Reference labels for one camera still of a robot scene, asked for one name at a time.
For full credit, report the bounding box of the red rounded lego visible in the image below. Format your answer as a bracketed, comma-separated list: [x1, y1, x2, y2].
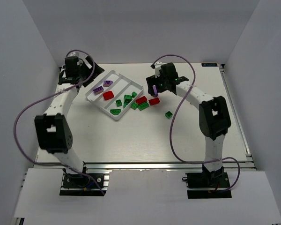
[103, 91, 114, 101]

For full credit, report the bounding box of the red lego brick right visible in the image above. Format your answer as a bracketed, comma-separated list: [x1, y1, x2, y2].
[149, 97, 160, 105]

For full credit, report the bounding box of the purple arched lego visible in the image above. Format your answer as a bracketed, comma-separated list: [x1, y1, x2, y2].
[103, 80, 113, 87]

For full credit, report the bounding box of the white divided tray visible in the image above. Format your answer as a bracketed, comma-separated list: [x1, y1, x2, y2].
[85, 70, 144, 120]

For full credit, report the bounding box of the aluminium table frame rail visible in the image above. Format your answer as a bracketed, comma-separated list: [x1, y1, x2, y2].
[34, 161, 257, 171]

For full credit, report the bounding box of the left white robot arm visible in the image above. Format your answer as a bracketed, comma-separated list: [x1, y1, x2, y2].
[34, 56, 104, 173]

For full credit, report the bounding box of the purple cable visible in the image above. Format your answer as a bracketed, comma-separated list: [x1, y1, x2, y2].
[152, 55, 241, 193]
[14, 49, 106, 195]

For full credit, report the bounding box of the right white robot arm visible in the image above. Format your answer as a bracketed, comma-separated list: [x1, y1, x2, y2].
[146, 62, 231, 186]

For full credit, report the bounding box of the green long lego brick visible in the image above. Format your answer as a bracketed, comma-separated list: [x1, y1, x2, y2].
[138, 102, 149, 111]

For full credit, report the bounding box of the green lego brick by tray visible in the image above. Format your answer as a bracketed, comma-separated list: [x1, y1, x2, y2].
[131, 102, 138, 110]

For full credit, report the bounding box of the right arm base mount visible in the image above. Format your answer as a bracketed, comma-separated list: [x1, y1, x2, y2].
[181, 172, 232, 199]

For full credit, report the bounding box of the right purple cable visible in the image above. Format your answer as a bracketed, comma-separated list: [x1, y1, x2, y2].
[152, 55, 241, 193]

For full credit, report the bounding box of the purple rounded lego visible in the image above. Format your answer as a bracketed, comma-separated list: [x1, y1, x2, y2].
[152, 85, 158, 98]

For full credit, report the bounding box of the green lego square brick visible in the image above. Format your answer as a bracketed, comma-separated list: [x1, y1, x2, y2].
[115, 99, 122, 107]

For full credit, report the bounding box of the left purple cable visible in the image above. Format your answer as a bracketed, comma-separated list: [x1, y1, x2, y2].
[14, 49, 106, 195]

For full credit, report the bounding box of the green lego two-by-two brick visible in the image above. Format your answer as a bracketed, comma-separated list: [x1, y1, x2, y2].
[124, 98, 131, 104]

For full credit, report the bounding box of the red lego brick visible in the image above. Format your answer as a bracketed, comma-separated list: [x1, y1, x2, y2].
[135, 96, 147, 105]
[149, 97, 160, 105]

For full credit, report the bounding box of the red lego brick upper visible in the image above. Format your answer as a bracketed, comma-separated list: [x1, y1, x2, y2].
[135, 96, 147, 105]

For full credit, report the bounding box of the right blue label sticker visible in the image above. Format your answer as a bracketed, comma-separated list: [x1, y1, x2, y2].
[201, 63, 218, 67]

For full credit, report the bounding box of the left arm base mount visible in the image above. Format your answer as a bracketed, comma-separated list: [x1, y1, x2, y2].
[59, 169, 109, 196]

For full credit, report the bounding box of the purple lego brick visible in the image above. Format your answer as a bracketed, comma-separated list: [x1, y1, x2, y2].
[93, 86, 104, 95]

